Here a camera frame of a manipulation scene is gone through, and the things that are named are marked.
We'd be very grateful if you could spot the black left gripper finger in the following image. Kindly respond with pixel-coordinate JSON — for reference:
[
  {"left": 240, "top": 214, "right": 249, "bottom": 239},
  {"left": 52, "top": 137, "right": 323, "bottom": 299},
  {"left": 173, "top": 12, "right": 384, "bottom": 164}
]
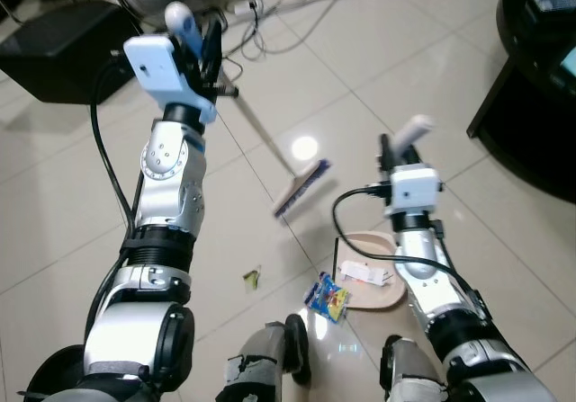
[{"left": 200, "top": 19, "right": 226, "bottom": 61}]

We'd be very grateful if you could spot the broom with blue bristles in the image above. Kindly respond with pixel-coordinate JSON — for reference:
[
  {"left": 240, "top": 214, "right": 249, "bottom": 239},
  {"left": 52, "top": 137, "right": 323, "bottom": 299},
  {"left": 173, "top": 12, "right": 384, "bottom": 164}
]
[{"left": 166, "top": 3, "right": 330, "bottom": 220}]

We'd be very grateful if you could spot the beige dustpan with white handle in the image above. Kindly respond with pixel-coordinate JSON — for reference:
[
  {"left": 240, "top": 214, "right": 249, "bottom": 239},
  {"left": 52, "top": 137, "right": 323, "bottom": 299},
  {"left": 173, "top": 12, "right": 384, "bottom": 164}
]
[{"left": 335, "top": 114, "right": 437, "bottom": 312}]

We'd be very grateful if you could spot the white power strip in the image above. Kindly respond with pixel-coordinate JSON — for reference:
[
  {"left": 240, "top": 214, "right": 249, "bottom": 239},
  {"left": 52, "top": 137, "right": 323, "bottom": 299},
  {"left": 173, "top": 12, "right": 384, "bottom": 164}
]
[{"left": 223, "top": 0, "right": 267, "bottom": 18}]

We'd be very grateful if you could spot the white paper scrap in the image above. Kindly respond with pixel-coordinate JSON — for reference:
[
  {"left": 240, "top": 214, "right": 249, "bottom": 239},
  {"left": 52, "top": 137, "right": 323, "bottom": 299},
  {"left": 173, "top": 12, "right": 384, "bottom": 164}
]
[{"left": 339, "top": 260, "right": 399, "bottom": 288}]

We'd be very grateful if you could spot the black round table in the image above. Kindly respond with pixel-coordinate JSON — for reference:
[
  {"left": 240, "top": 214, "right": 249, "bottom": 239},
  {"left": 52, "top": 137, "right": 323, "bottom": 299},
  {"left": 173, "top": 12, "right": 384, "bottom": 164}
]
[{"left": 466, "top": 0, "right": 576, "bottom": 203}]

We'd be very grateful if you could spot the teal cloth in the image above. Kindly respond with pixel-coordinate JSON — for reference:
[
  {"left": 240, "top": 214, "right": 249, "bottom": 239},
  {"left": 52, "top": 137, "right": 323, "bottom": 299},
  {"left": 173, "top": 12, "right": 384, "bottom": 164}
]
[{"left": 559, "top": 46, "right": 576, "bottom": 76}]

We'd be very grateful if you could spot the colourful blue snack wrapper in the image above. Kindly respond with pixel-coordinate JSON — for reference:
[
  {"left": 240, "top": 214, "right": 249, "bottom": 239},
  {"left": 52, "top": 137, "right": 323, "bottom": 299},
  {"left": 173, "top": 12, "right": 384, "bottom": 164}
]
[{"left": 303, "top": 272, "right": 353, "bottom": 323}]

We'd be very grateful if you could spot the black box speaker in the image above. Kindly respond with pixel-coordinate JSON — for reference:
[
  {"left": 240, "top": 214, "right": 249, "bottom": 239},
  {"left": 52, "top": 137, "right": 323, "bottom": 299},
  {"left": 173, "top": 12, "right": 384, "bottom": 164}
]
[{"left": 0, "top": 0, "right": 138, "bottom": 105}]

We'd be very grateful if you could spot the small yellow green wrapper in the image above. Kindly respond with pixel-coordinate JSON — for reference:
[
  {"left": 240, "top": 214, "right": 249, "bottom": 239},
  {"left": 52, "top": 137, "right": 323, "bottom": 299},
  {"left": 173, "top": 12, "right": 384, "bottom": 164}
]
[{"left": 242, "top": 266, "right": 265, "bottom": 291}]

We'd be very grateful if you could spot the robot right leg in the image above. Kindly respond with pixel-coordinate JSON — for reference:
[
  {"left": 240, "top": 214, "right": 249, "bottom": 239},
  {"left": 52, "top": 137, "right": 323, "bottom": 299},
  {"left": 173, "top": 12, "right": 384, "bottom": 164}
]
[{"left": 379, "top": 334, "right": 453, "bottom": 402}]

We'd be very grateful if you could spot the robot leg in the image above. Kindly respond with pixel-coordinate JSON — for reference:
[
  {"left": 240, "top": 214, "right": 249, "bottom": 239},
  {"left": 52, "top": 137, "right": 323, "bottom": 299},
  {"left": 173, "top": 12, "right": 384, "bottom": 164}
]
[
  {"left": 379, "top": 334, "right": 453, "bottom": 402},
  {"left": 214, "top": 314, "right": 312, "bottom": 402}
]

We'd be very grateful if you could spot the robot left leg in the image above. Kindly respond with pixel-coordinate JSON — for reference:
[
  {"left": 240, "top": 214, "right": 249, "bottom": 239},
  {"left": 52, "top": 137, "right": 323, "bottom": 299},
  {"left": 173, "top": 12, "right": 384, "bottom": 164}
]
[{"left": 214, "top": 314, "right": 312, "bottom": 402}]

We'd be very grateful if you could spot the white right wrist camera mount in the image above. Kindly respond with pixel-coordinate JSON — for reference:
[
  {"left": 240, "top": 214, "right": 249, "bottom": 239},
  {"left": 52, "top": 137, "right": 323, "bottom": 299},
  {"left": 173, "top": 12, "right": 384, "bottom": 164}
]
[{"left": 385, "top": 163, "right": 444, "bottom": 233}]

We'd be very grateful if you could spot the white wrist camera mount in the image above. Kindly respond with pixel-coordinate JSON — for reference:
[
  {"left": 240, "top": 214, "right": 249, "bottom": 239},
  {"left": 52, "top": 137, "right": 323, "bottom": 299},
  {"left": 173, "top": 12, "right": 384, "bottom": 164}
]
[
  {"left": 122, "top": 33, "right": 220, "bottom": 126},
  {"left": 385, "top": 163, "right": 444, "bottom": 233}
]

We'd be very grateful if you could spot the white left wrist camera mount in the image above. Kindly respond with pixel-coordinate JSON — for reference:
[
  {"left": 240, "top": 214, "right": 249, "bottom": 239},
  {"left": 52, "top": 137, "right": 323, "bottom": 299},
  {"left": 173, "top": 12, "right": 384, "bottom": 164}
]
[{"left": 122, "top": 33, "right": 220, "bottom": 126}]

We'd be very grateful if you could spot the grey floor cable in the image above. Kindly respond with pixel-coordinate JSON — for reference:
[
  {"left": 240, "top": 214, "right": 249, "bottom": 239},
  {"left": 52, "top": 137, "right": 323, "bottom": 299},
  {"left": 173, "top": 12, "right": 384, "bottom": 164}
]
[{"left": 220, "top": 0, "right": 379, "bottom": 63}]

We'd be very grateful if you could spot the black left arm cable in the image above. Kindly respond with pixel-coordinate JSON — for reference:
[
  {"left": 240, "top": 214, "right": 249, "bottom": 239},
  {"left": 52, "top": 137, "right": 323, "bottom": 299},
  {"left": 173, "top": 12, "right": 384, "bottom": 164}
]
[{"left": 89, "top": 53, "right": 138, "bottom": 234}]

